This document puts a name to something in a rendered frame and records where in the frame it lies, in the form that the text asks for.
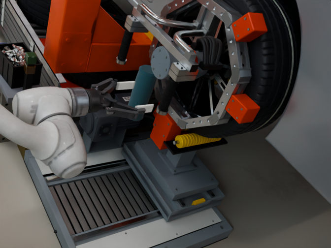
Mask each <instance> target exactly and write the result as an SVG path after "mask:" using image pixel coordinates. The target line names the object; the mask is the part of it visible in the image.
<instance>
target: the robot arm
mask: <svg viewBox="0 0 331 248"><path fill-rule="evenodd" d="M134 86H135V81H128V82H117V79H114V80H113V79H112V78H109V79H107V80H104V81H102V82H100V83H98V84H92V85H91V88H90V89H84V88H82V87H77V88H59V87H38V88H32V89H27V90H23V91H20V92H18V93H16V95H15V96H14V98H13V101H12V110H13V114H12V113H11V112H9V111H8V110H7V109H6V108H4V107H3V106H2V105H1V104H0V134H1V135H3V136H4V137H6V138H7V139H9V140H10V141H12V142H14V143H16V144H18V145H20V146H22V147H25V148H27V149H29V150H30V151H31V153H32V155H33V156H34V157H35V158H36V159H39V160H40V161H42V162H43V163H44V164H45V165H46V166H49V168H50V170H51V171H52V172H53V173H54V174H55V175H56V176H58V177H60V178H64V179H69V178H73V177H75V176H77V175H78V174H80V173H81V172H82V171H83V170H84V168H85V166H86V164H87V152H86V147H85V144H84V141H83V139H82V136H81V134H80V132H79V130H78V128H77V126H76V124H75V123H74V121H73V119H72V117H80V116H85V115H86V114H87V113H94V112H97V111H99V110H101V109H102V110H105V111H106V112H107V113H106V115H107V116H116V117H121V118H127V119H133V120H136V119H137V116H138V114H144V113H148V112H152V110H153V107H154V104H147V105H138V106H135V107H132V106H129V105H125V104H122V103H119V102H118V101H117V100H114V99H113V98H112V97H111V95H110V93H111V92H112V91H113V90H114V89H116V90H127V89H133V88H134ZM103 89H104V90H103ZM101 90H103V91H101ZM113 103H114V106H113V107H112V105H113ZM30 124H33V125H30Z"/></svg>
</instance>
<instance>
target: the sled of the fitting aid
mask: <svg viewBox="0 0 331 248"><path fill-rule="evenodd" d="M135 143H136V141H134V142H128V143H125V144H124V146H123V149H122V152H121V153H122V155H123V156H124V158H125V159H126V161H127V162H128V164H129V165H130V167H131V168H132V170H133V171H134V173H135V174H136V176H137V177H138V179H139V180H140V182H141V183H142V185H143V187H144V188H145V190H146V191H147V193H148V194H149V196H150V197H151V199H152V200H153V202H154V203H155V205H156V206H157V208H158V209H159V211H160V212H161V214H162V215H163V217H164V218H165V220H166V221H167V222H169V221H172V220H175V219H178V218H181V217H184V216H187V215H190V214H193V213H196V212H199V211H202V210H205V209H208V208H211V207H214V206H217V205H220V204H221V202H222V200H223V199H224V197H225V195H224V194H223V193H222V191H221V190H220V189H219V188H218V186H217V187H216V188H215V189H211V190H208V191H204V192H201V193H198V194H194V195H191V196H187V197H184V198H180V199H177V200H174V201H172V200H171V199H170V197H169V196H168V194H167V193H166V192H165V190H164V189H163V187H162V186H161V184H160V183H159V181H158V180H157V179H156V177H155V176H154V174H153V173H152V171H151V170H150V169H149V167H148V166H147V164H146V163H145V161H144V160H143V158H142V157H141V156H140V154H139V153H138V151H137V150H136V148H135V147H134V146H135Z"/></svg>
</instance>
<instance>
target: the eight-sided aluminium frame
mask: <svg viewBox="0 0 331 248"><path fill-rule="evenodd" d="M200 3H201V4H203V5H204V6H206V7H207V9H208V10H209V11H210V12H213V13H214V14H216V16H217V17H218V18H219V19H220V20H222V21H223V22H224V24H225V30H226V37H227V44H228V51H229V57H230V64H231V70H232V75H231V77H230V80H229V82H228V84H227V86H226V88H225V90H224V92H223V94H222V96H221V98H220V100H219V102H218V104H217V106H216V108H215V111H214V113H213V115H210V116H204V117H198V118H192V117H191V116H190V115H189V114H188V112H187V111H186V110H185V109H184V108H183V107H182V106H181V105H180V103H179V102H178V101H177V100H176V99H175V98H174V97H172V100H171V102H170V105H169V107H168V114H169V115H170V116H171V117H172V118H173V120H174V121H175V122H176V123H177V125H178V126H179V127H180V128H181V129H189V128H195V127H202V126H214V125H220V124H226V123H228V121H229V119H230V118H231V115H230V114H229V113H228V112H227V111H226V110H225V108H226V106H227V104H228V102H229V100H230V98H231V96H232V95H234V94H243V92H244V90H245V88H246V86H247V84H248V83H249V82H250V79H251V77H252V75H251V68H250V62H249V55H248V48H247V42H236V39H235V36H234V33H233V29H232V23H233V22H235V21H236V20H238V19H239V18H241V17H242V15H241V14H240V13H239V12H238V11H236V10H235V9H233V8H232V7H231V6H229V5H228V4H227V3H225V2H224V1H223V0H174V1H172V2H171V3H169V4H166V5H165V6H164V7H163V9H162V11H161V15H160V17H162V18H165V19H169V20H174V21H176V18H177V16H178V15H179V14H181V13H183V12H184V11H186V10H188V9H190V8H192V7H194V6H196V5H198V4H200ZM158 25H159V26H160V27H161V28H162V29H163V30H164V31H165V32H166V33H167V34H168V35H169V36H170V35H171V32H172V29H173V27H168V26H164V25H161V24H158ZM161 46H163V45H162V44H161V43H160V42H159V41H158V40H157V39H156V38H155V37H153V40H152V43H151V46H150V49H149V58H150V61H151V57H152V54H153V52H154V50H155V49H156V48H157V47H161ZM167 82H168V80H167V79H164V80H160V79H158V78H157V79H156V83H155V86H154V89H155V92H154V94H155V96H156V100H157V101H158V102H160V101H161V99H162V96H163V93H164V91H165V88H166V85H167Z"/></svg>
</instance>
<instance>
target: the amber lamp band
mask: <svg viewBox="0 0 331 248"><path fill-rule="evenodd" d="M35 69H36V66H35V65H34V66H27V64H26V63H24V71H25V73H26V74H35Z"/></svg>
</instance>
